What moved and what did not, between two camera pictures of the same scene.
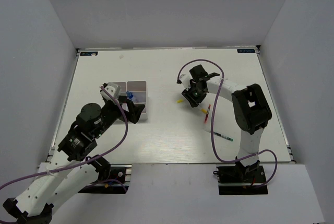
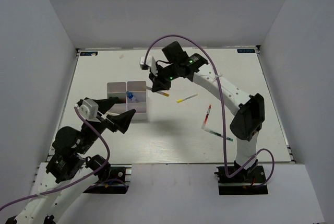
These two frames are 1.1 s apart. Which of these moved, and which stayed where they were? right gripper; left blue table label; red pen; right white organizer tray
Moved: right gripper
Stayed: left blue table label; right white organizer tray; red pen
